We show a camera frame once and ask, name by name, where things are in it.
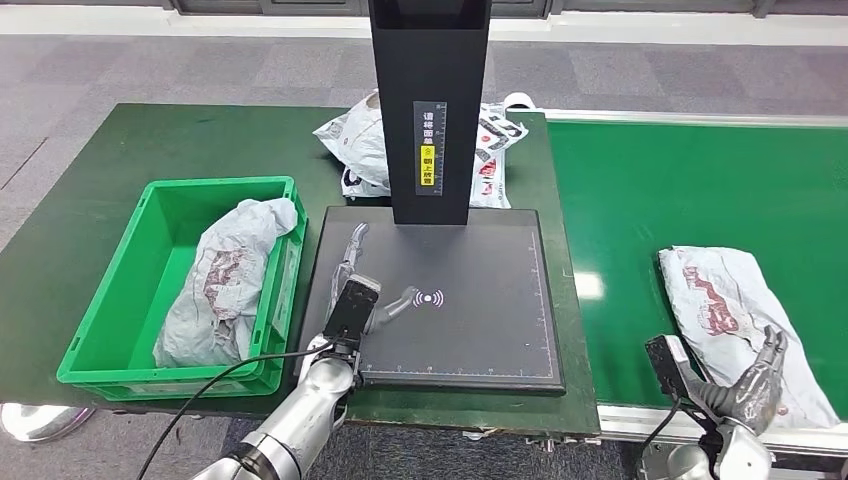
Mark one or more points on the aluminium conveyor frame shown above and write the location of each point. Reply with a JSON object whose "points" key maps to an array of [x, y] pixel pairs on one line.
{"points": [[629, 417]]}

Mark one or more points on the white bag with black print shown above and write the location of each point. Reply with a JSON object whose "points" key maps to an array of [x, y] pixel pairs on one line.
{"points": [[358, 139]]}

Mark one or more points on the grey parcel bag red print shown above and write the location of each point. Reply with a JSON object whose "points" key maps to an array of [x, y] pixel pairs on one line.
{"points": [[729, 298], [225, 285]]}

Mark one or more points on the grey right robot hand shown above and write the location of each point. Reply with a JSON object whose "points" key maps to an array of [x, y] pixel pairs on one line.
{"points": [[752, 397]]}

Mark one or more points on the green conveyor belt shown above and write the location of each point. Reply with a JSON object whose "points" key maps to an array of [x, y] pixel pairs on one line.
{"points": [[662, 199]]}

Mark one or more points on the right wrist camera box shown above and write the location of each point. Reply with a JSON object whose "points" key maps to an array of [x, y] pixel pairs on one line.
{"points": [[672, 368]]}

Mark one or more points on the white tape roll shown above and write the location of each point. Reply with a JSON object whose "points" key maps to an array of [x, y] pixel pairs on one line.
{"points": [[518, 100]]}

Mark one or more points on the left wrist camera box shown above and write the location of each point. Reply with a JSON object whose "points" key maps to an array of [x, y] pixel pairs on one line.
{"points": [[351, 308]]}

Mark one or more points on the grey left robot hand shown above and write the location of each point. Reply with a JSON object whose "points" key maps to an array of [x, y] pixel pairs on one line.
{"points": [[391, 310]]}

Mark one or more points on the white bag with red print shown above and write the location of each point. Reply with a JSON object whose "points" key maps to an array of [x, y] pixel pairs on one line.
{"points": [[490, 185]]}

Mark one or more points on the label strip with yellow patch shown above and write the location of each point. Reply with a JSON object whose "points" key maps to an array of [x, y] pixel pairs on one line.
{"points": [[430, 172]]}

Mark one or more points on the chrome round stand base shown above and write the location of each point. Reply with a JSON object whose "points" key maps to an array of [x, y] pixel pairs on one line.
{"points": [[40, 420]]}

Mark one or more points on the black inbound scanning machine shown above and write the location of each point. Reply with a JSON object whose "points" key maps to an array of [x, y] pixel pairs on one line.
{"points": [[430, 66]]}

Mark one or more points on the grey window frame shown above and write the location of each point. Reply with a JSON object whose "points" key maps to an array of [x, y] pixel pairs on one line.
{"points": [[265, 6]]}

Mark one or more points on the green plastic crate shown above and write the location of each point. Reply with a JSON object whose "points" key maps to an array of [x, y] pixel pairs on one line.
{"points": [[132, 298]]}

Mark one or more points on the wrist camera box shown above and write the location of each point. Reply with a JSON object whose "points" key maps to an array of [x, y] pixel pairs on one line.
{"points": [[672, 368], [351, 308]]}

